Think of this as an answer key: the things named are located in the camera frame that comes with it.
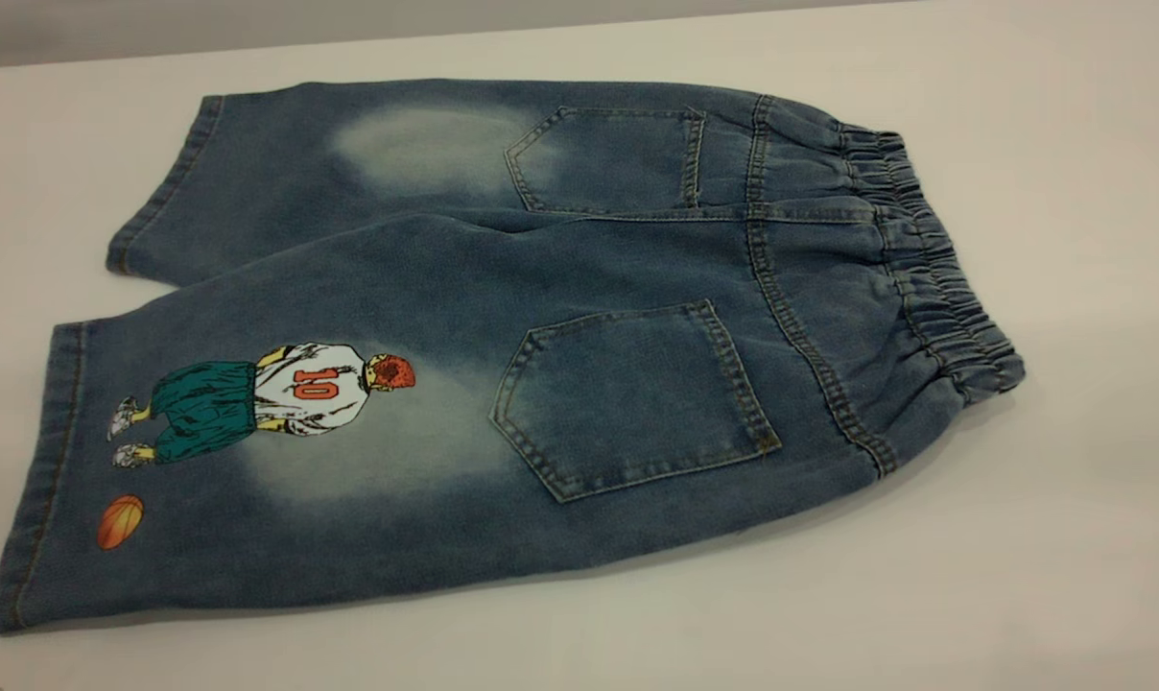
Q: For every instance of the blue denim shorts with print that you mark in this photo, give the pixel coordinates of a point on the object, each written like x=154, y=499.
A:
x=560, y=288

